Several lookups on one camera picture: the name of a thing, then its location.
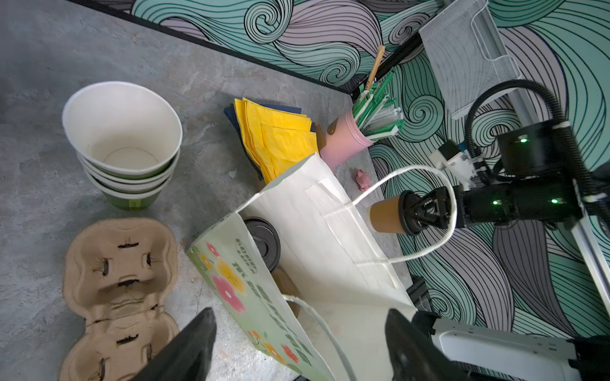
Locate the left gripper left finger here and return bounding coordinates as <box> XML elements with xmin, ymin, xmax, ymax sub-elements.
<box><xmin>133</xmin><ymin>307</ymin><xmax>217</xmax><ymax>380</ymax></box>

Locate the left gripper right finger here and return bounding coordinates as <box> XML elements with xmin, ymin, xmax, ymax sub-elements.
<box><xmin>384</xmin><ymin>309</ymin><xmax>469</xmax><ymax>381</ymax></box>

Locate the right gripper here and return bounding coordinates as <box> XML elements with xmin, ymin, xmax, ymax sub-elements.
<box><xmin>411</xmin><ymin>121</ymin><xmax>583</xmax><ymax>230</ymax></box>

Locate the white paper takeout bag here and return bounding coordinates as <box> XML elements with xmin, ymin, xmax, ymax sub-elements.
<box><xmin>187</xmin><ymin>154</ymin><xmax>416</xmax><ymax>380</ymax></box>

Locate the brown paper coffee cup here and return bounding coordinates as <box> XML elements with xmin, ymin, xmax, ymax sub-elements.
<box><xmin>369</xmin><ymin>196</ymin><xmax>405</xmax><ymax>234</ymax></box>

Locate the single pulp cup carrier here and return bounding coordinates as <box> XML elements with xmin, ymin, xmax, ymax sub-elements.
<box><xmin>271</xmin><ymin>266</ymin><xmax>300</xmax><ymax>318</ymax></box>

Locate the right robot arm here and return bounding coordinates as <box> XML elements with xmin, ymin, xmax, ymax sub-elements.
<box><xmin>392</xmin><ymin>119</ymin><xmax>609</xmax><ymax>380</ymax></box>

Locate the stack of pulp cup carriers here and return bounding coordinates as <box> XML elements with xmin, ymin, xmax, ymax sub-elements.
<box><xmin>59</xmin><ymin>217</ymin><xmax>180</xmax><ymax>380</ymax></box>

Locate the wrapped straws bundle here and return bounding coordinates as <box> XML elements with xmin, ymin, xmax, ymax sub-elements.
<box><xmin>352</xmin><ymin>45</ymin><xmax>405</xmax><ymax>142</ymax></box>

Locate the small pink toy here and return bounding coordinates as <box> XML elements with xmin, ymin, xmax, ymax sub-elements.
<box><xmin>354</xmin><ymin>169</ymin><xmax>373</xmax><ymax>192</ymax></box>

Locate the pink straw holder cup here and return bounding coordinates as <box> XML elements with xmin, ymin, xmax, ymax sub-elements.
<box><xmin>319</xmin><ymin>111</ymin><xmax>373</xmax><ymax>170</ymax></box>

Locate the stack of paper cups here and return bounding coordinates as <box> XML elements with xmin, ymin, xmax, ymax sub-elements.
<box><xmin>62</xmin><ymin>81</ymin><xmax>183</xmax><ymax>211</ymax></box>

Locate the yellow napkin stack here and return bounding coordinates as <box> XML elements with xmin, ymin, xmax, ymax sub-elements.
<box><xmin>224</xmin><ymin>98</ymin><xmax>319</xmax><ymax>184</ymax></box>

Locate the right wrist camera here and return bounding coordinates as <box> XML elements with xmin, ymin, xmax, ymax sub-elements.
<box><xmin>429</xmin><ymin>141</ymin><xmax>477</xmax><ymax>191</ymax></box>

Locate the clear acrylic wall holder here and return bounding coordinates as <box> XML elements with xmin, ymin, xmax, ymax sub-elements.
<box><xmin>419</xmin><ymin>1</ymin><xmax>523</xmax><ymax>119</ymax></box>

